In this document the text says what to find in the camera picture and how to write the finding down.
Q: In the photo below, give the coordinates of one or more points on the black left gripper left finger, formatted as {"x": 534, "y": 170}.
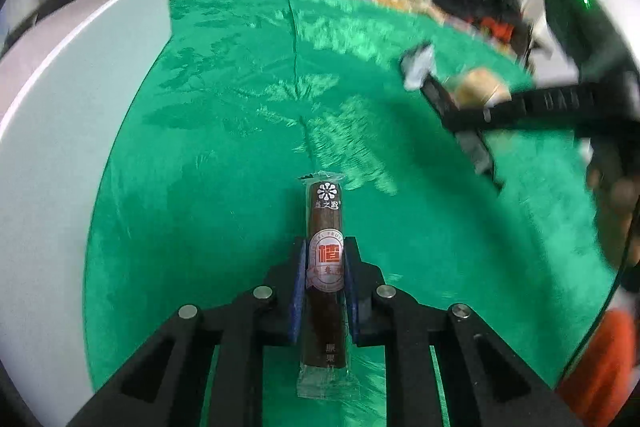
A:
{"x": 205, "y": 366}

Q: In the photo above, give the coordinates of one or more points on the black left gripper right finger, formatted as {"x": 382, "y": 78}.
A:
{"x": 443, "y": 367}

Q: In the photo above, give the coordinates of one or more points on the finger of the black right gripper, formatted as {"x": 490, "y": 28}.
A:
{"x": 555, "y": 108}

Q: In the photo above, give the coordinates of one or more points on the packaged bread loaf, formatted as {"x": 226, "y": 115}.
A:
{"x": 478, "y": 87}

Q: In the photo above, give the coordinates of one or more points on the brown hawthorn roll packet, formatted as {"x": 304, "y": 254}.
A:
{"x": 324, "y": 372}

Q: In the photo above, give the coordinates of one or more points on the person right hand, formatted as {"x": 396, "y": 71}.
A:
{"x": 616, "y": 197}

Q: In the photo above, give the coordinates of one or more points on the black chocolate bar packet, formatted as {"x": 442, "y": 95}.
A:
{"x": 470, "y": 142}

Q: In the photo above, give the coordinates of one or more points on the grey snack bag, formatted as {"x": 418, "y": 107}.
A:
{"x": 416, "y": 64}

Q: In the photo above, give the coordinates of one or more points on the green patterned bedspread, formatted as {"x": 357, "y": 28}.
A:
{"x": 204, "y": 188}

